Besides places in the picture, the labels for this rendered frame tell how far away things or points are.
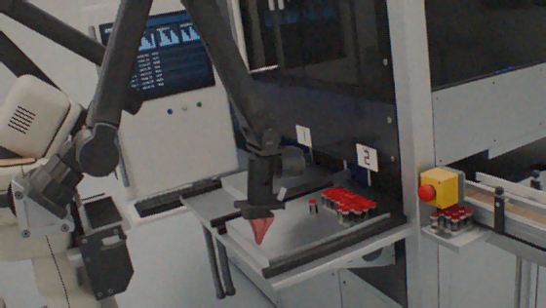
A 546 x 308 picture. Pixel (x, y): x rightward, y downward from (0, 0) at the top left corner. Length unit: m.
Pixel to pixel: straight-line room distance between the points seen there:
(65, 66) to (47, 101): 5.36
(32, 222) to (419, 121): 0.84
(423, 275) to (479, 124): 0.41
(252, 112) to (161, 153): 0.97
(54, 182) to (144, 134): 1.02
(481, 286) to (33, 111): 1.26
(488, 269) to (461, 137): 0.44
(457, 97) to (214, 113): 1.05
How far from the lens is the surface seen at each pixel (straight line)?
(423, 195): 1.14
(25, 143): 1.08
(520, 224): 1.17
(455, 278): 1.44
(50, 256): 1.19
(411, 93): 1.14
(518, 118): 1.45
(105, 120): 0.93
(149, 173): 1.97
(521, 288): 1.30
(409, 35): 1.13
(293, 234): 1.28
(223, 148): 2.02
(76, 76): 6.44
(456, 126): 1.26
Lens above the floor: 1.45
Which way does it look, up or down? 17 degrees down
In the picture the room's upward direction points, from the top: 8 degrees counter-clockwise
